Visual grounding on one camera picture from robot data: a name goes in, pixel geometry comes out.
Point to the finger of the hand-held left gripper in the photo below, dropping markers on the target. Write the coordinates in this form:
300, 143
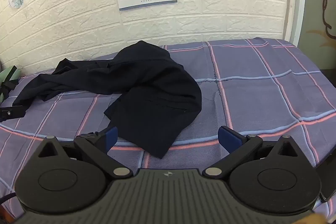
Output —
13, 112

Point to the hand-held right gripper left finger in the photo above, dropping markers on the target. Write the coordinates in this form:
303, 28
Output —
111, 136

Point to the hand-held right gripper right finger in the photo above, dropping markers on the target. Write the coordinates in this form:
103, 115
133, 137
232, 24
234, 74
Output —
228, 138

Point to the dark navy pants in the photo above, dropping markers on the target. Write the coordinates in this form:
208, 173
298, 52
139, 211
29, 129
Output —
157, 87

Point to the stack of folded clothes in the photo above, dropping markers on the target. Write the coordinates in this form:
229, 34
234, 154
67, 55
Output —
11, 77

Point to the purple plaid bed sheet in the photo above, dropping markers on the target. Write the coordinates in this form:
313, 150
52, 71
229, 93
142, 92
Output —
257, 98

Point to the black flat device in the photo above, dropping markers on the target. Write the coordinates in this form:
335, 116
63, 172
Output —
328, 179

